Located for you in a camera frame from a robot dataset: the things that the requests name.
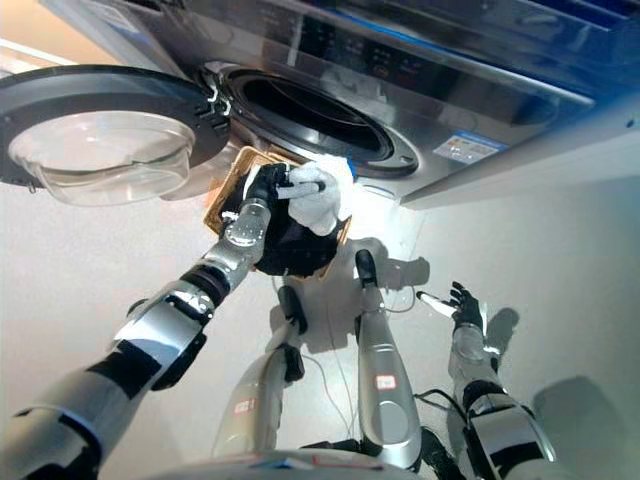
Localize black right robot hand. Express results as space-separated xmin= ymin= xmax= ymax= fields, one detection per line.
xmin=417 ymin=280 xmax=486 ymax=330

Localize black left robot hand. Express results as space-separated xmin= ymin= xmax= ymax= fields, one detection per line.
xmin=245 ymin=162 xmax=329 ymax=207

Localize white garment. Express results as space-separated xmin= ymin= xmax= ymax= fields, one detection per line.
xmin=286 ymin=154 xmax=354 ymax=237

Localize brown wicker laundry basket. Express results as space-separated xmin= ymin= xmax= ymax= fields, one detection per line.
xmin=202 ymin=145 xmax=354 ymax=282

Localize grey front-load washing machine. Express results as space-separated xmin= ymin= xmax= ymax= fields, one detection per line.
xmin=39 ymin=0 xmax=640 ymax=199

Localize black garment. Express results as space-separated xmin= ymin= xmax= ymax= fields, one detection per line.
xmin=234 ymin=167 xmax=347 ymax=277

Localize silver right robot leg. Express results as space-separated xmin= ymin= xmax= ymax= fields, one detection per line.
xmin=353 ymin=249 xmax=424 ymax=474

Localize silver robot leg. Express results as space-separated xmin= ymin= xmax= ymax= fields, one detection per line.
xmin=353 ymin=249 xmax=424 ymax=474
xmin=212 ymin=284 xmax=309 ymax=457

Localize large blue energy label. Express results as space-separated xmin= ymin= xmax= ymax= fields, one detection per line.
xmin=432 ymin=130 xmax=502 ymax=164

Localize silver robot legs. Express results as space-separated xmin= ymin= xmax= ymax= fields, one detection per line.
xmin=272 ymin=274 xmax=419 ymax=442

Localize round glass washer door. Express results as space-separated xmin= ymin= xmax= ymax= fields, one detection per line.
xmin=0 ymin=64 xmax=233 ymax=207

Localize silver left robot leg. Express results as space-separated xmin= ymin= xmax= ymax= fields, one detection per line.
xmin=212 ymin=284 xmax=309 ymax=457

